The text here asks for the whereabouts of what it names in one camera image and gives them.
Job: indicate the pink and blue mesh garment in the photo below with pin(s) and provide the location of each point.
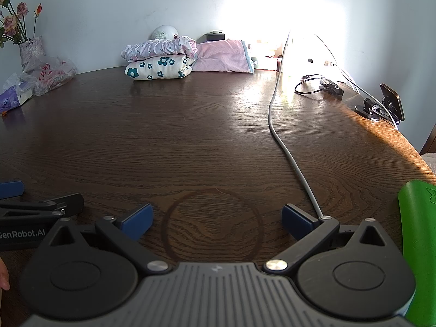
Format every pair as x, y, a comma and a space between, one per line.
221, 56

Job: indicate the person's left hand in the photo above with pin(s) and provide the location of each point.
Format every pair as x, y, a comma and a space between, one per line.
3, 277

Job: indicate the white round device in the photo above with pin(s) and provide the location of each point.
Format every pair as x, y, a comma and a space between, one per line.
161, 33

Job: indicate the crinkled white vase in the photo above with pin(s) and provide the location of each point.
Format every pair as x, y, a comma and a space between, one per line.
30, 51

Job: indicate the green plastic board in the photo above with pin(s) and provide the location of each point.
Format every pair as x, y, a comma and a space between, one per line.
419, 228

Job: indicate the clear plastic bag red print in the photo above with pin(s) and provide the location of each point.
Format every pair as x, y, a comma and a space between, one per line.
51, 73

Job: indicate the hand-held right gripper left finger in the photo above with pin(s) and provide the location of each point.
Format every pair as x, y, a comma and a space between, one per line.
138, 223

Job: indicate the folded white garment teal flowers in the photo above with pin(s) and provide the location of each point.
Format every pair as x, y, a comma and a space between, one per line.
153, 68

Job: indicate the bunch of dried roses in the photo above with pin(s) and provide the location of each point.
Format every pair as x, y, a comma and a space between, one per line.
22, 8

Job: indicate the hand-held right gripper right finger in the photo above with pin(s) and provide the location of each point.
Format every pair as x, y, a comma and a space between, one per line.
298, 221

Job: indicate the purple tissue pack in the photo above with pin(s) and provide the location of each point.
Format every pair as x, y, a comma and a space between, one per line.
12, 98

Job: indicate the white fluffy cloth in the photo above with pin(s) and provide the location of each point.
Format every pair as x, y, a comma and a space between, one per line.
431, 163

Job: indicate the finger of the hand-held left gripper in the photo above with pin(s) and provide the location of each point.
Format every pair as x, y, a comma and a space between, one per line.
68, 204
10, 190

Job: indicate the black phone mount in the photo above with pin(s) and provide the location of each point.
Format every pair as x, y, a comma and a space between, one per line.
369, 105

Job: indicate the small black box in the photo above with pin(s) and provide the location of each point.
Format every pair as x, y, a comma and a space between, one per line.
214, 37

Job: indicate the folded pink floral garment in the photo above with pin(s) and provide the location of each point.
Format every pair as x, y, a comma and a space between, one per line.
156, 48

